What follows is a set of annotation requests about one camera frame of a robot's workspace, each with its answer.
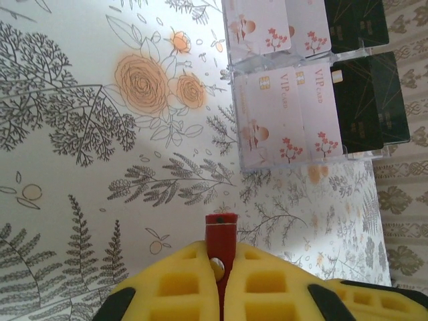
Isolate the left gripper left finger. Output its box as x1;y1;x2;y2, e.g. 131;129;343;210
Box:
96;240;223;321

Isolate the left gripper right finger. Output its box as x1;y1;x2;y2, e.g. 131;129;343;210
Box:
224;242;354;321

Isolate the white VIP card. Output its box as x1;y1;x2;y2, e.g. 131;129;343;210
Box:
233;66;308;168
293;65;342;162
224;0;292;57
286;0;332;54

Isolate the black gold-line card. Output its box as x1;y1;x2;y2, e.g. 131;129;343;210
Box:
329;62;385;150
324;0;365;54
352;0;391;47
367;51;411;145

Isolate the clear acrylic card stand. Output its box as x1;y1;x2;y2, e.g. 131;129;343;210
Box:
222;0;392;173

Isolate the floral paper table cover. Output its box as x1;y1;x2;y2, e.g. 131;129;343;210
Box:
0;0;393;321

